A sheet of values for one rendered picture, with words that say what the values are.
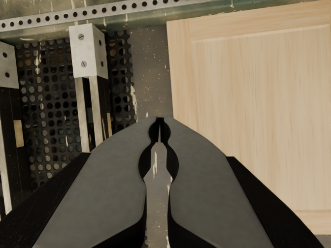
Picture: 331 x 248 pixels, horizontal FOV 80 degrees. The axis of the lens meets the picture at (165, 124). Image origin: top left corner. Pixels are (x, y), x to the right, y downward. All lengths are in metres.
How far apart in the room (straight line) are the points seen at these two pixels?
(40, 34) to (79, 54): 0.14
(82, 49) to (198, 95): 0.31
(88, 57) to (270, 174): 0.54
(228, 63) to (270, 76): 0.11
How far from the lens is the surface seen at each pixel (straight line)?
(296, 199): 0.63
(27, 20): 0.68
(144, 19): 0.56
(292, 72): 0.59
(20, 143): 0.73
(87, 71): 0.54
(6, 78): 0.72
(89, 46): 0.55
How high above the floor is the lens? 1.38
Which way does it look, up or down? 31 degrees down
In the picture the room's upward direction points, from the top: 180 degrees counter-clockwise
